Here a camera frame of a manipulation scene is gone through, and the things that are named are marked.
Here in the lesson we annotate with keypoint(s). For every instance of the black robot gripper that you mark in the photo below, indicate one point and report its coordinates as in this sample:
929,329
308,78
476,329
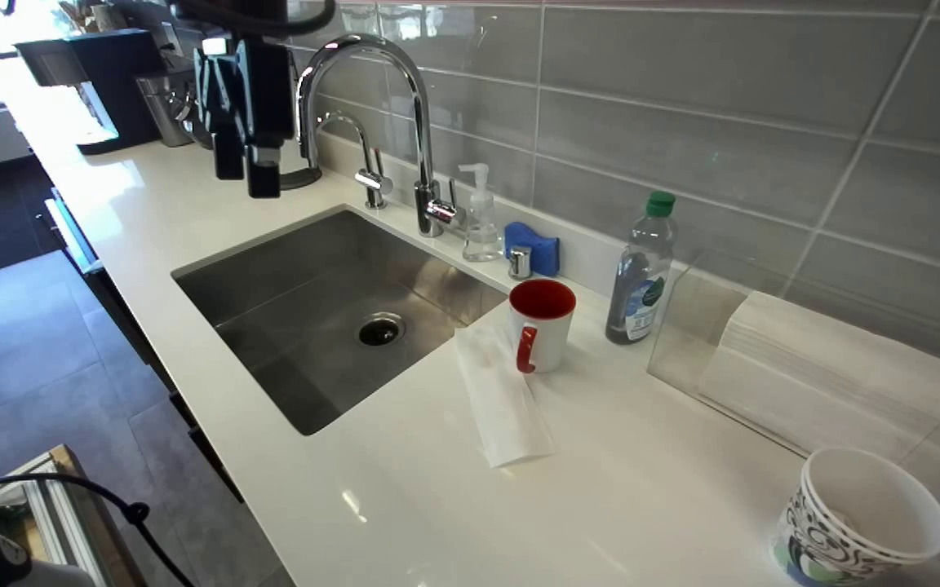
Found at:
264,84

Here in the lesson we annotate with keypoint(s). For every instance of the big chrome gooseneck faucet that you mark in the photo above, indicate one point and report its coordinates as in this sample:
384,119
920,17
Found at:
418,133

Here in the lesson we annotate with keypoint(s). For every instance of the small chrome faucet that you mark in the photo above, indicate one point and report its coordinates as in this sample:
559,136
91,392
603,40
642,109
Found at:
369,166

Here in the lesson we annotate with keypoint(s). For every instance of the stainless steel sink basin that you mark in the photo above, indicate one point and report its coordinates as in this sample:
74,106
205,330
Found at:
308,316

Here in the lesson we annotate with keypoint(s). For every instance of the sink drain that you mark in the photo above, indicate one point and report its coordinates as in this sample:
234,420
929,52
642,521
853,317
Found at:
381,329

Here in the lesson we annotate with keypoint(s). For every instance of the clear soap dispenser bottle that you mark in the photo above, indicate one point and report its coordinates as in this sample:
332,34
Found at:
481,223

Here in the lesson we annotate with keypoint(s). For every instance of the blue sponge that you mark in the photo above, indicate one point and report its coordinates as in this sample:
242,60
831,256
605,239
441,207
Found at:
537,247

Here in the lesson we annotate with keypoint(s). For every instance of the clear bottle with green cap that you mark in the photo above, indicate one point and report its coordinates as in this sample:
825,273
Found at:
642,281

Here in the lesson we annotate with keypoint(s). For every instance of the patterned paper cup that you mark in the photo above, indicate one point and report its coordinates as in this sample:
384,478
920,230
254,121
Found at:
858,523

